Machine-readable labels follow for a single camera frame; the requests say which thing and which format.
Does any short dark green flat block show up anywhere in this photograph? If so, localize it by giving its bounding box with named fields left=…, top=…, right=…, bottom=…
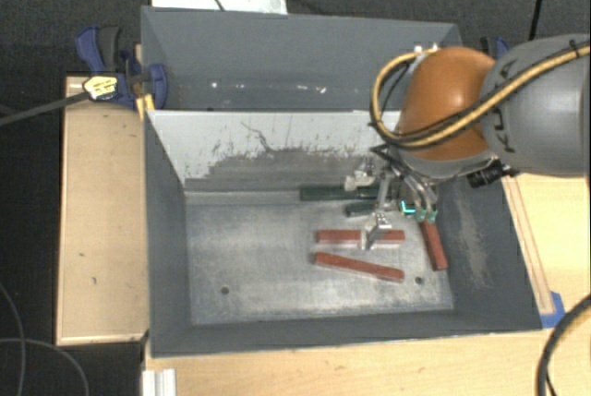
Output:
left=344, top=199, right=385, bottom=219

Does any black cylinder on white bracket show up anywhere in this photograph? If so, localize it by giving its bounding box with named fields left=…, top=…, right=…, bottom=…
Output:
left=464, top=157, right=520, bottom=190

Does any pale wood flat board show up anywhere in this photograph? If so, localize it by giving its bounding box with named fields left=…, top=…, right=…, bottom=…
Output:
left=54, top=74, right=151, bottom=347

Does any red-brown flat block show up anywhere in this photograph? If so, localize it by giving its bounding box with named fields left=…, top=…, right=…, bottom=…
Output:
left=416, top=218, right=450, bottom=272
left=309, top=251, right=406, bottom=284
left=315, top=228, right=407, bottom=248

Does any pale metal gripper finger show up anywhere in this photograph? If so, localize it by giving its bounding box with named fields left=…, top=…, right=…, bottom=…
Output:
left=359, top=212, right=394, bottom=251
left=344, top=162, right=379, bottom=192

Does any long dark green flat block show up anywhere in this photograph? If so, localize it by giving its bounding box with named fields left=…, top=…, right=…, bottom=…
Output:
left=299, top=185, right=384, bottom=203

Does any grey metal bin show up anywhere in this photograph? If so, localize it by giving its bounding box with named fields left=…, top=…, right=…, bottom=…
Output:
left=139, top=5, right=544, bottom=358

